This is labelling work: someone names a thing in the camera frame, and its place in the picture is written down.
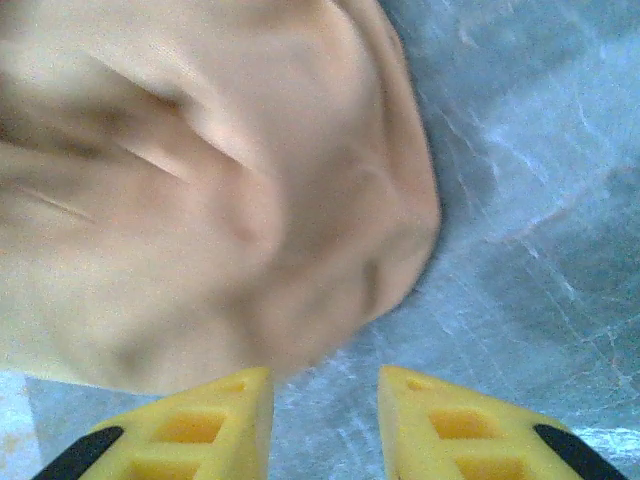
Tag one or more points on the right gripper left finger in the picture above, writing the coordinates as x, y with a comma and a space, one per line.
200, 435

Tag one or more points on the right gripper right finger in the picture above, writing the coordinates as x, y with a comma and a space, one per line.
450, 435

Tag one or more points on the orange-tan t-shirt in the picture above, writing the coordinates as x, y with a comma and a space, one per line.
200, 200

